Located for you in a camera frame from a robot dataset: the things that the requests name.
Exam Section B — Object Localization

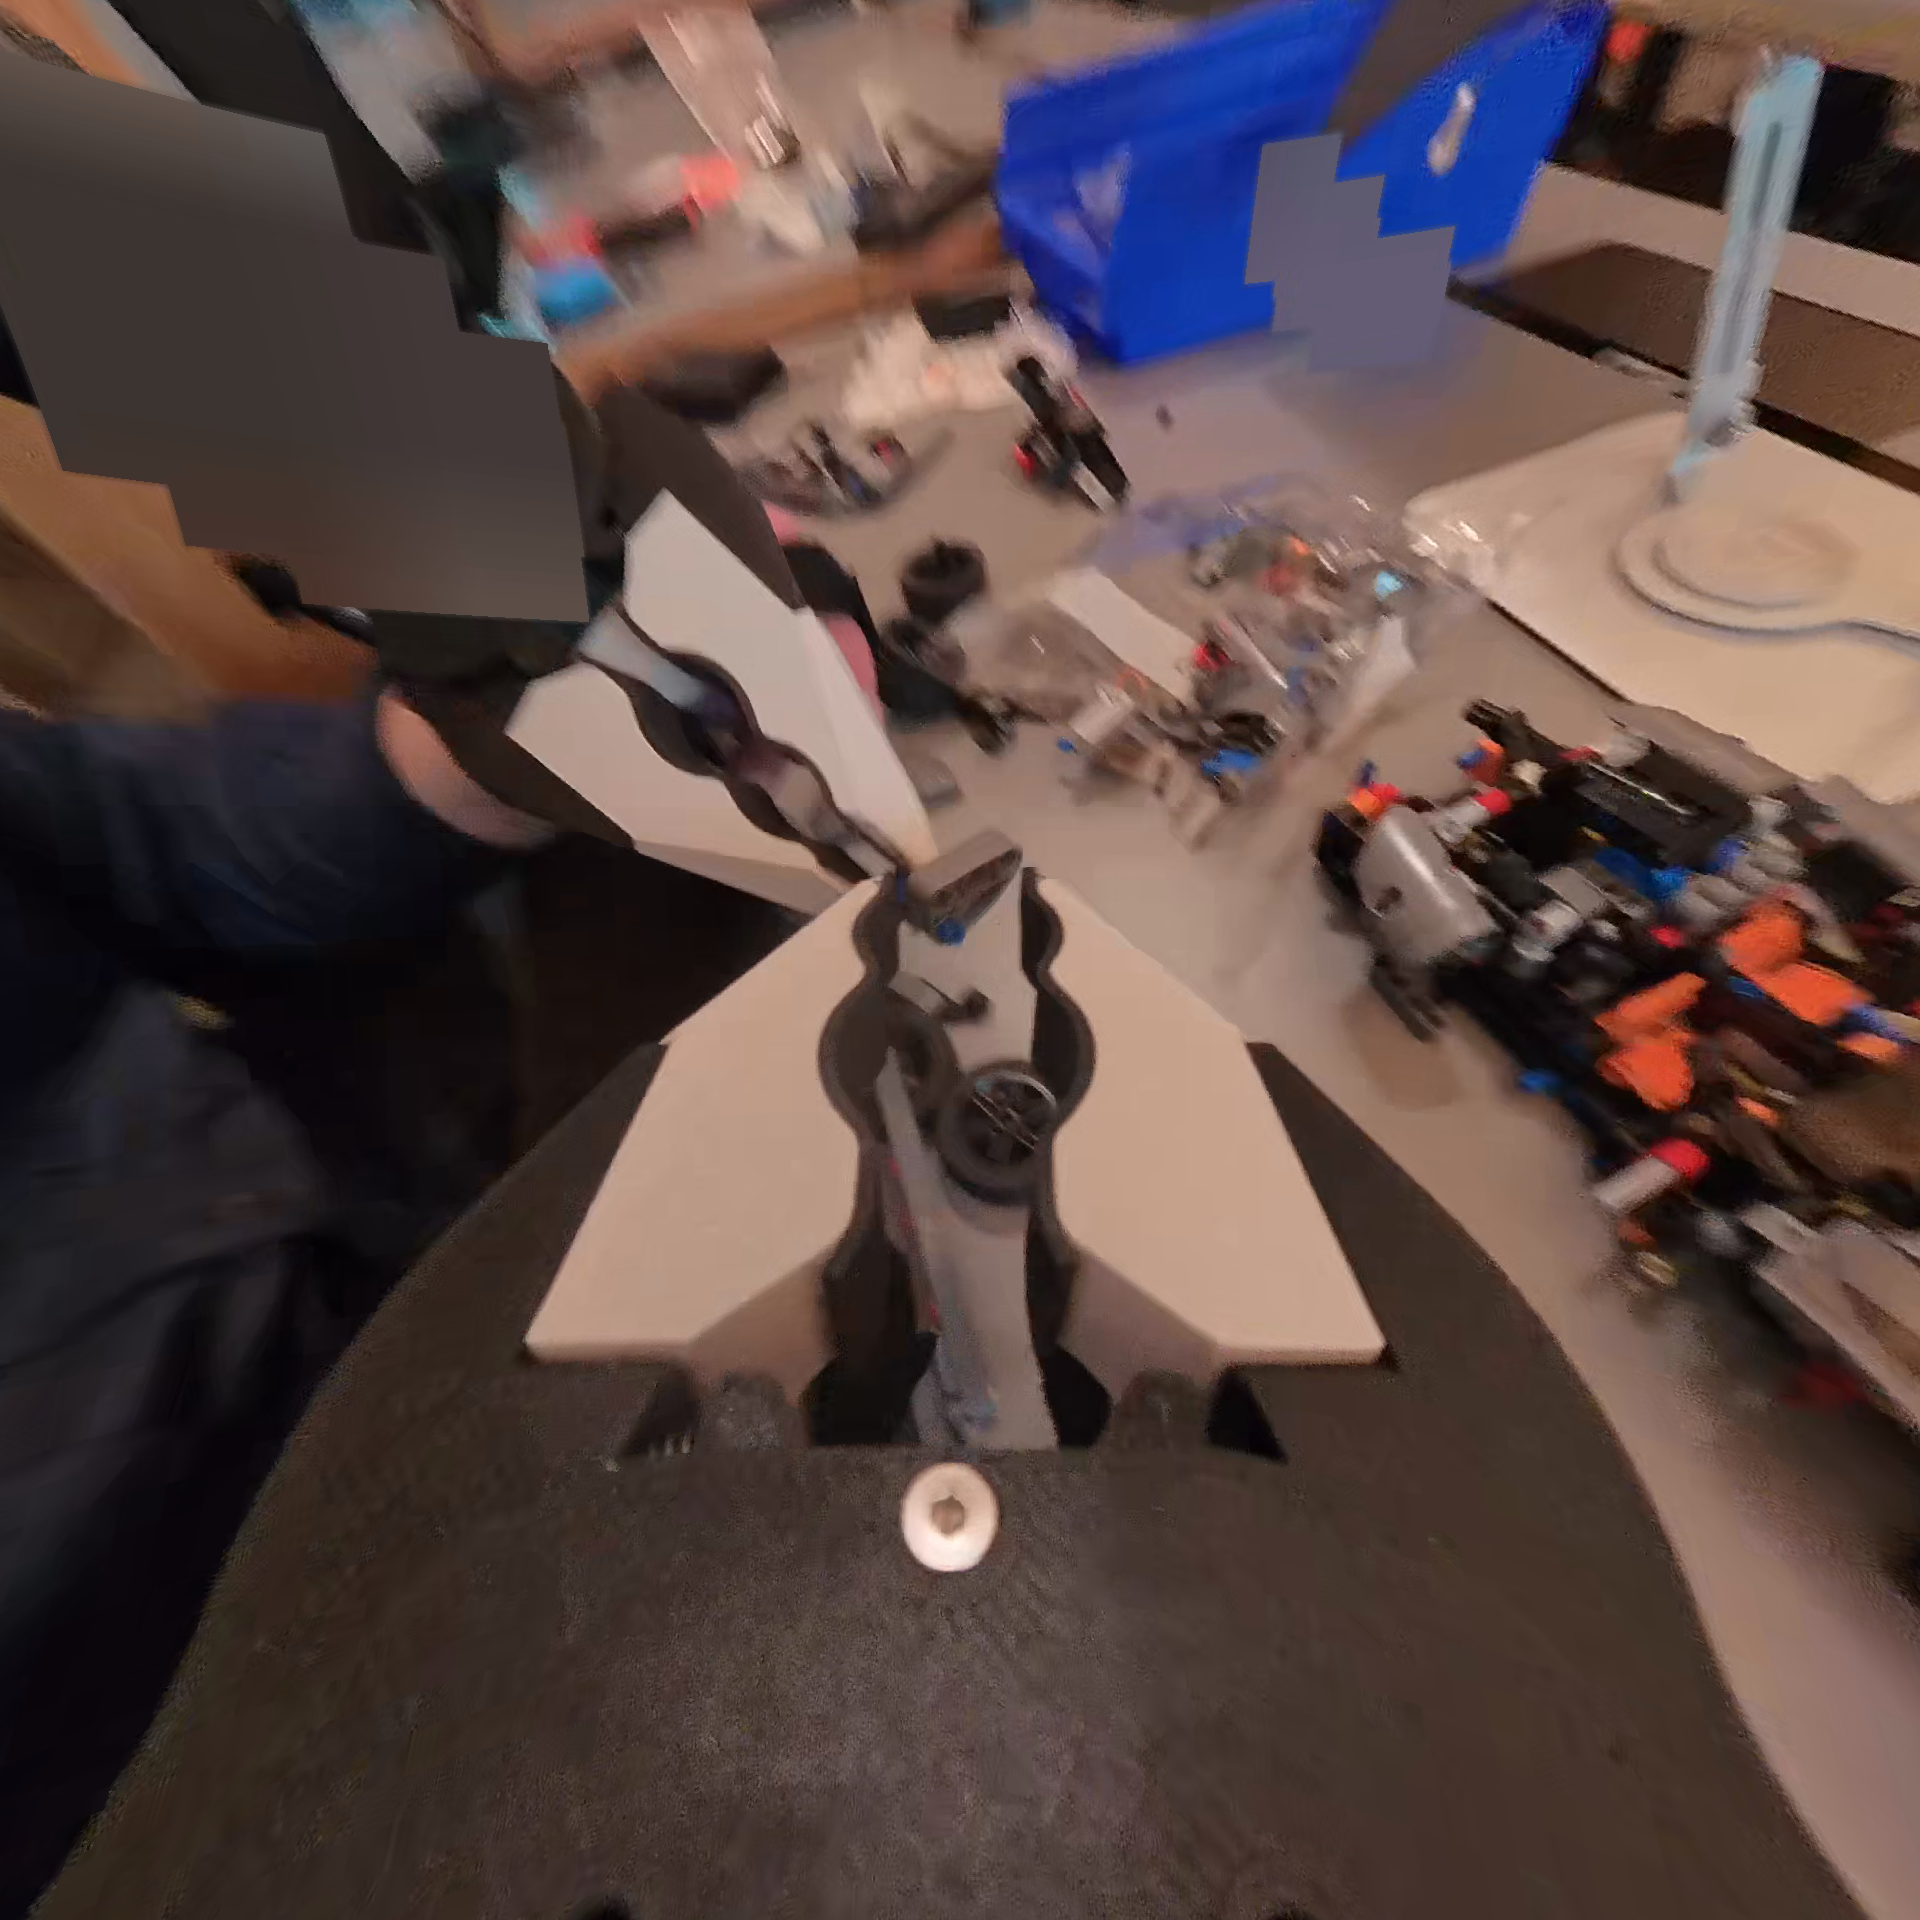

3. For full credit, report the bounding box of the white book stand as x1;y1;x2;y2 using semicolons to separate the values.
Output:
1402;52;1920;804

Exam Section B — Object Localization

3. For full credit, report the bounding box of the clear bag of brick pieces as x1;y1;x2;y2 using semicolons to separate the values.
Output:
1048;480;1488;840

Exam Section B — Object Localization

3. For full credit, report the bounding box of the upright clear plastic bag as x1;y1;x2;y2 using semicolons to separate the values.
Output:
644;0;798;167

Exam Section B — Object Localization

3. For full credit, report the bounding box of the blue plastic bin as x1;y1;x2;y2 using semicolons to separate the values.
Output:
997;0;1614;368

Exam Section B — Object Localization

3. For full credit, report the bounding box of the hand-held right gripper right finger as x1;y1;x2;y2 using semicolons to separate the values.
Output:
1020;870;1388;1450

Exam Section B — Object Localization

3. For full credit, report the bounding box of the person's left forearm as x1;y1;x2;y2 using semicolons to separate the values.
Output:
0;691;558;962

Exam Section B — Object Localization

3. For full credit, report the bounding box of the small black red brick assembly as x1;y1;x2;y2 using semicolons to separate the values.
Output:
1008;352;1128;511

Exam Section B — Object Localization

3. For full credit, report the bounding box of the dark grey brick panel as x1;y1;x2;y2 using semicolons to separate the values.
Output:
895;837;1028;943

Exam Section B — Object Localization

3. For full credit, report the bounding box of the flat brick assembly grey blade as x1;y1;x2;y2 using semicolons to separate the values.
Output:
757;428;916;511

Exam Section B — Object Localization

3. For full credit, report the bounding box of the wide wooden pillar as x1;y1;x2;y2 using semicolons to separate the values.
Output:
0;405;378;707

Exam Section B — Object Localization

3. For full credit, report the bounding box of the large black toy wheel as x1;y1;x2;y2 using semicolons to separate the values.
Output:
936;1054;1063;1205

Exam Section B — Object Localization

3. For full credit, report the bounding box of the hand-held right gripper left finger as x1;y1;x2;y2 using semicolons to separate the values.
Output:
520;878;939;1450

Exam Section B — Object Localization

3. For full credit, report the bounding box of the dark desk cable hatch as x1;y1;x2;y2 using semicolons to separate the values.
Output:
1462;240;1920;483

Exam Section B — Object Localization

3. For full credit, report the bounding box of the white sticker sheet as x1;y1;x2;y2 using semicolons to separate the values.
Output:
838;323;1022;430

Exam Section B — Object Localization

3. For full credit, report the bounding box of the large toy brick car model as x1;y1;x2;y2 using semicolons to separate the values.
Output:
1316;698;1920;1412

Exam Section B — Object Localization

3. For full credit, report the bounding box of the black flat power bank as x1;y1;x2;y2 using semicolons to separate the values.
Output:
854;164;999;250

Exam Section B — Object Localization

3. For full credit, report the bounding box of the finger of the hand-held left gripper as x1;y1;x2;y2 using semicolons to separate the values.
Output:
503;660;863;911
615;492;941;872

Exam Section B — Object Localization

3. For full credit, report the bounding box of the red black electric screwdriver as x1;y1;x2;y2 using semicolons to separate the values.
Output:
599;150;744;250

